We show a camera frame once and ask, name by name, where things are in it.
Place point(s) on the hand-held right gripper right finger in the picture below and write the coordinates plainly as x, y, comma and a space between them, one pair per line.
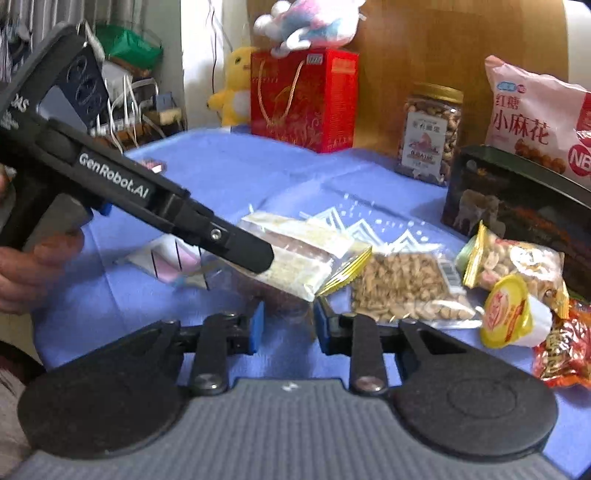
323, 330

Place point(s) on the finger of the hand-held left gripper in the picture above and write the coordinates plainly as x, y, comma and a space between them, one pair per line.
240, 251

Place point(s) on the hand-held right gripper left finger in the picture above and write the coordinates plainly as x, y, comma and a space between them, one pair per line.
256, 328

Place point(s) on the clear packet of pale snacks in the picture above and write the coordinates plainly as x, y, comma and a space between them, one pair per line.
314, 249

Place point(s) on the dark tin box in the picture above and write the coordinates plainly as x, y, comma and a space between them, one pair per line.
508, 203

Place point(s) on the red orange snack packet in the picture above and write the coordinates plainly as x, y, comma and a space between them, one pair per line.
568, 346

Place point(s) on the person's left hand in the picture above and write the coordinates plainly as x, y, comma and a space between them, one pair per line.
32, 272

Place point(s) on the small pink wrapper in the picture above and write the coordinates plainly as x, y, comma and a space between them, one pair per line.
152, 165

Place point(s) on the pink white candy packet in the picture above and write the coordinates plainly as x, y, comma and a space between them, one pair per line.
166, 263

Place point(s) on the blue printed cloth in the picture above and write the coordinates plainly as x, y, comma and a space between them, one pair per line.
277, 175

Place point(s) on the clear packet of peanuts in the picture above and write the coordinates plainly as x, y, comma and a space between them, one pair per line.
401, 286

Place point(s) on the green bag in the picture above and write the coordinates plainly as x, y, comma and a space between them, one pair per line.
134, 46

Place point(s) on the yellow plush toy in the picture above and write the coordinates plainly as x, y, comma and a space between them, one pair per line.
235, 83

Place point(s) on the red gift box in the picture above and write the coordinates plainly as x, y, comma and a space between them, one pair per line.
314, 106

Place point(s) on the jelly cup with yellow lid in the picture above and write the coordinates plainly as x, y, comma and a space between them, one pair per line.
505, 309

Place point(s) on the yellow-edged nut packet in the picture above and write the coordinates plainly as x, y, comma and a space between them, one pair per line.
517, 263

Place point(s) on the nut jar with gold lid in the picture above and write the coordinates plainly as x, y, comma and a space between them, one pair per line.
429, 134

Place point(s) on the pink white plush toy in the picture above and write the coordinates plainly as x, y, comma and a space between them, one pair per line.
314, 23

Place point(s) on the wooden board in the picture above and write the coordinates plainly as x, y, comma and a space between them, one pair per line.
415, 46

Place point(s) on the pink snack bag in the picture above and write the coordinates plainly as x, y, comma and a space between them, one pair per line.
521, 115

